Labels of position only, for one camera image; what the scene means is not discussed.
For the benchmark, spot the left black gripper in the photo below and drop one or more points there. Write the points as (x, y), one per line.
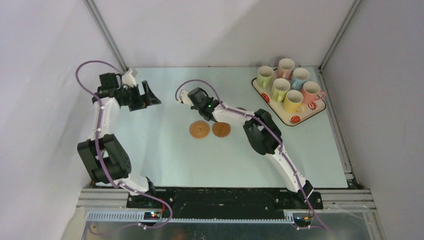
(150, 99)

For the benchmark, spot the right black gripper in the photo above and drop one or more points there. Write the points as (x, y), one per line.
(197, 97)

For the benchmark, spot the woven rattan coaster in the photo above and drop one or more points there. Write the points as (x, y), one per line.
(199, 129)

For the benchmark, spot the light wooden coaster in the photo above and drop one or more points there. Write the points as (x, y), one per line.
(221, 129)

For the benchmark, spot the yellow mug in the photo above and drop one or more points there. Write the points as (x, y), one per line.
(292, 102)

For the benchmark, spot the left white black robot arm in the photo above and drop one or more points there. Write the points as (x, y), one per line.
(103, 156)

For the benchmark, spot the green mug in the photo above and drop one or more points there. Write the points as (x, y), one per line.
(264, 76)

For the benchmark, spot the yellow-green mug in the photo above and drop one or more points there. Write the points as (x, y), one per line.
(279, 89)

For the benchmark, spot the pink mug at back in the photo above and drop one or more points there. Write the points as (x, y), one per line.
(285, 68)

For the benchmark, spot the strawberry pattern tray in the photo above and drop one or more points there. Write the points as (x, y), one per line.
(288, 118)

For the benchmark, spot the blue mug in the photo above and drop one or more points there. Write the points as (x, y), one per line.
(299, 77)

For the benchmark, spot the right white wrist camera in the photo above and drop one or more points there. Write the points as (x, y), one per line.
(184, 98)

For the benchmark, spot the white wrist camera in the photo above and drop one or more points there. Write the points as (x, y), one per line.
(128, 78)
(184, 98)

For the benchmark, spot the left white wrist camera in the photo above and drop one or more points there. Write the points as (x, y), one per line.
(128, 78)

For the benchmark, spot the aluminium frame rail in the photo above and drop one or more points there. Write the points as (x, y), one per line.
(110, 204)

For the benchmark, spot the pink mug with handle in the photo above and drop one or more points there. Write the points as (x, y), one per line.
(311, 92)

